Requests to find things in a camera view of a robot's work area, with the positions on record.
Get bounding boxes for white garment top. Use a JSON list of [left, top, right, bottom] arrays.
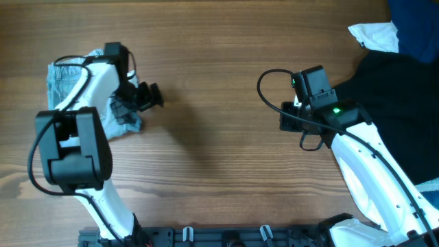
[[348, 22, 399, 53]]

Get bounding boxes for blue garment bottom right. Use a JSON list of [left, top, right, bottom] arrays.
[[421, 191, 439, 210]]

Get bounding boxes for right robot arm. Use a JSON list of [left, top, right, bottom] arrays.
[[280, 101, 438, 246]]

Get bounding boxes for dark blue garment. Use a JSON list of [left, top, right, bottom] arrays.
[[388, 0, 438, 63]]

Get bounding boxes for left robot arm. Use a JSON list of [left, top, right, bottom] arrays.
[[32, 55, 163, 246]]

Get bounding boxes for white red garment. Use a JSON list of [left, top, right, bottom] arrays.
[[338, 159, 387, 231]]

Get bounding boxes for light blue denim shorts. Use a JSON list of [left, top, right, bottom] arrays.
[[47, 49, 143, 139]]

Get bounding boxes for black garment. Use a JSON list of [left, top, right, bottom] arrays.
[[335, 51, 438, 185]]

